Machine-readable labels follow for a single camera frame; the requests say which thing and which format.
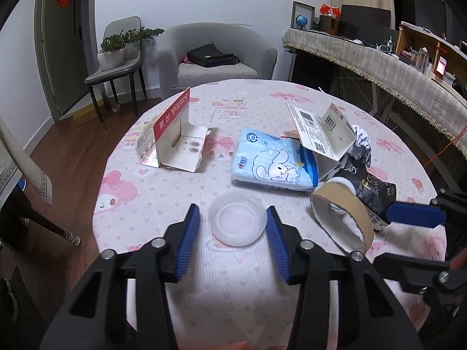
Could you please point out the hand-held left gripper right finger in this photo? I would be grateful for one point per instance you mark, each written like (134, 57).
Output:
(279, 242)

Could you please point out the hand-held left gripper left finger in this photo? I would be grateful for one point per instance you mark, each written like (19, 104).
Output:
(188, 242)

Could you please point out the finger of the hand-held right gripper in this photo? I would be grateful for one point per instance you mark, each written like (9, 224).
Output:
(416, 215)
(416, 271)

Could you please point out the clear plastic lid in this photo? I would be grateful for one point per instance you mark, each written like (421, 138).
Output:
(237, 220)

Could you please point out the black snack bag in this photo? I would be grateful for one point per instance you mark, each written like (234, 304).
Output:
(368, 186)

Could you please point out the cardboard tape roll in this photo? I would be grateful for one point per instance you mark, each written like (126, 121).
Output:
(359, 215)

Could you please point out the white barcode carton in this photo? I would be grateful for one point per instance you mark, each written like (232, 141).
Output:
(321, 136)

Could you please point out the blue rabbit tissue packet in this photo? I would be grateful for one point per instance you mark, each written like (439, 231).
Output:
(271, 160)

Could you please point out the white box with red label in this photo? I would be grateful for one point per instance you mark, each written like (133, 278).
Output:
(175, 142)

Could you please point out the pink printed tablecloth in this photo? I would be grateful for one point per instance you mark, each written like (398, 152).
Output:
(233, 113)

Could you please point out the dark table leg with sock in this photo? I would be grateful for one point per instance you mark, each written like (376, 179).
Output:
(51, 224)

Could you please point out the long table with beige cloth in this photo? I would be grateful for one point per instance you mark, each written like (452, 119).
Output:
(394, 69)

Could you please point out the wooden desk shelf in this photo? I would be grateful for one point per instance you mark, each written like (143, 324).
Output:
(430, 54)

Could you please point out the grey armchair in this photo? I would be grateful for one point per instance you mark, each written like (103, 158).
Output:
(215, 76)

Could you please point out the white lace tablecloth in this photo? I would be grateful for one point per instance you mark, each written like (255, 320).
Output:
(25, 160)

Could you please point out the grey dining chair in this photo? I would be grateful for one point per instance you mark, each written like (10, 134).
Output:
(116, 73)

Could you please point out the black monitor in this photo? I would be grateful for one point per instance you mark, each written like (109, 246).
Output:
(365, 22)

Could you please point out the potted plant in white pot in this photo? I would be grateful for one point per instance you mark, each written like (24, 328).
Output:
(140, 40)
(111, 53)

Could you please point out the small blue globe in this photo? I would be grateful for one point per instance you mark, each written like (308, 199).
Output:
(302, 21)

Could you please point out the grey door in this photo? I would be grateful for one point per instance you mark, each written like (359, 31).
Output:
(60, 51)

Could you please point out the picture frame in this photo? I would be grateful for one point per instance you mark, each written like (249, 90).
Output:
(302, 9)

